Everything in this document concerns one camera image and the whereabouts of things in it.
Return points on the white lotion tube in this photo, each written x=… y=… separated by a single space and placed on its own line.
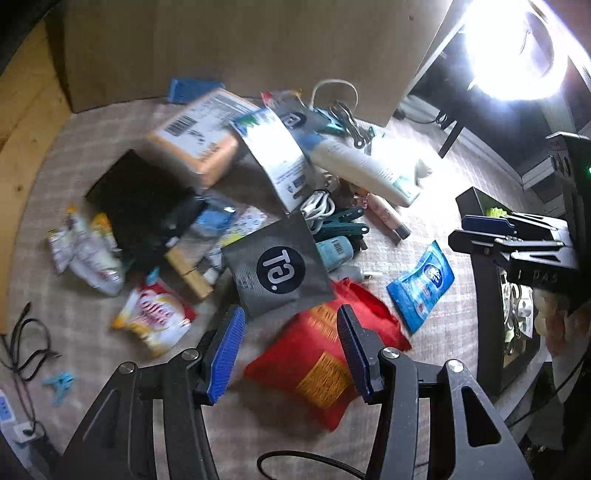
x=360 y=168

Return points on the black pouch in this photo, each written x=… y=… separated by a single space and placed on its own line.
x=134 y=198

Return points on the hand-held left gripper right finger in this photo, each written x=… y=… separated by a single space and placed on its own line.
x=353 y=355

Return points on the light blue patterned pouch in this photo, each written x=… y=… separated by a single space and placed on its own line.
x=217 y=217

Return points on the orange box with white label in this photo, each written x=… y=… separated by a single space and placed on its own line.
x=207 y=157

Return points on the large cardboard box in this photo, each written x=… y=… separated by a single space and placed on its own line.
x=231 y=46

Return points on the white sachet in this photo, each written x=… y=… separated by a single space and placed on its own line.
x=61 y=249
x=97 y=263

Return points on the small red white packet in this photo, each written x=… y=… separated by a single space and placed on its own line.
x=281 y=98

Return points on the white power strip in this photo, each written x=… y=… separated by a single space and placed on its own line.
x=7 y=408

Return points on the large grey sachet round logo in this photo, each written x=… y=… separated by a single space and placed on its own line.
x=249 y=258

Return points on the small grey tube with nozzle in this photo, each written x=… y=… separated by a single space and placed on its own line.
x=355 y=274

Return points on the yellow white snack bag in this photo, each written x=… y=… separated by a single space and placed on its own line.
x=157 y=323

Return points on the white blue printed carton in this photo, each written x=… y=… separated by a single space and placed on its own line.
x=272 y=147

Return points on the small grey sachet round logo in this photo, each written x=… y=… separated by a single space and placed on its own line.
x=295 y=121

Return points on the pink tube with grey cap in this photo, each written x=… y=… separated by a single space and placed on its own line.
x=385 y=214

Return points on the person's right hand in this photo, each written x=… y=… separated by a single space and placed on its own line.
x=554 y=323

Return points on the lime green packet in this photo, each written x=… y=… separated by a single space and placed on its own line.
x=495 y=212

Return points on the dark teal clothespin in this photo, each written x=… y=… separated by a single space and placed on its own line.
x=351 y=233
x=341 y=217

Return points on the black lamp stand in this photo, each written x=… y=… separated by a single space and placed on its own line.
x=451 y=138

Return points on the red snack bag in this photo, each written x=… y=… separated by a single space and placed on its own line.
x=300 y=369

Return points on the light blue small clip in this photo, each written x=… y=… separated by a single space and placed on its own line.
x=59 y=387

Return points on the wooden block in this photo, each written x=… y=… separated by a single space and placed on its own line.
x=194 y=281

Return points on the blue wet wipes packet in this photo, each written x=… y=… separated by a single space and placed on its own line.
x=422 y=286

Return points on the metal clip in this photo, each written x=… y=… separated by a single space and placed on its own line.
x=351 y=127

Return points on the black tray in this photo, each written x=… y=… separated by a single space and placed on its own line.
x=485 y=323

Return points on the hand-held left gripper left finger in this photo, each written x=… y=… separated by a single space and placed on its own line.
x=226 y=355

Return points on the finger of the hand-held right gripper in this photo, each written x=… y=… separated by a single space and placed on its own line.
x=475 y=242
x=485 y=224

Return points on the light blue small bottle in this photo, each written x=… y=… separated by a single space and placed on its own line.
x=334 y=251

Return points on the black power adapter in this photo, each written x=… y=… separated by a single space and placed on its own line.
x=41 y=450

